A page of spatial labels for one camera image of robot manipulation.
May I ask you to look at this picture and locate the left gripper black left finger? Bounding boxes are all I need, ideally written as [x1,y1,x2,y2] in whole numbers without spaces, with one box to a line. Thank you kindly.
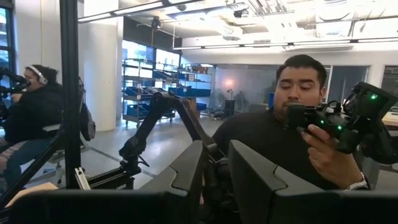
[9,139,205,224]

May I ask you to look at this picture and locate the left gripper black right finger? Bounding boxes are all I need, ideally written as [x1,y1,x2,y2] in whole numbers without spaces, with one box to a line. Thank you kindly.
[229,139,398,224]

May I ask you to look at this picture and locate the person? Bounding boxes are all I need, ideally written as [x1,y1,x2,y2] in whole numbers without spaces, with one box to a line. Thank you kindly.
[0,64,65,187]
[211,54,373,191]

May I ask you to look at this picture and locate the person's hand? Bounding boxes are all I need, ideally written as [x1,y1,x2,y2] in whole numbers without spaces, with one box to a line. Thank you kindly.
[300,123,364,189]

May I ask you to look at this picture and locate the black equipment cart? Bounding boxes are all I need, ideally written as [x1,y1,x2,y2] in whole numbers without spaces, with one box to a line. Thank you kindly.
[213,89,236,121]

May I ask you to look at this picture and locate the silver wristwatch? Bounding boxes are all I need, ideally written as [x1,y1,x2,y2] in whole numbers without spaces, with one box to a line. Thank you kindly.
[344,172,370,192]

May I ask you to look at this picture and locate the metal shelf rack blue bins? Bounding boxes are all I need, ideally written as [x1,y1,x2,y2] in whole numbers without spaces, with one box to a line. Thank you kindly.
[122,57,214,127]

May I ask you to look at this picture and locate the grey backpack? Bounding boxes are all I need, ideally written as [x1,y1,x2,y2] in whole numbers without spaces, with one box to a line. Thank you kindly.
[78,77,96,142]

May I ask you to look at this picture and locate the office chair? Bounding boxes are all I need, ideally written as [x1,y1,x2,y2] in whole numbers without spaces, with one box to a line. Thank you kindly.
[40,123,91,184]

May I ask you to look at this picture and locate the LED light bar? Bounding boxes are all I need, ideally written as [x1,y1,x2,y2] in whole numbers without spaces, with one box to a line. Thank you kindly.
[77,0,205,24]
[172,37,398,51]

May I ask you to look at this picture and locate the white headphones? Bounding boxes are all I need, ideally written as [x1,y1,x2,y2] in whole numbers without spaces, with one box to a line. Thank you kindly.
[26,65,49,85]

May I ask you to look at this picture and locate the silver corner bracket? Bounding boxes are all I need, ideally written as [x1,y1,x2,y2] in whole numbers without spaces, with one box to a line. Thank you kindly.
[74,167,91,190]

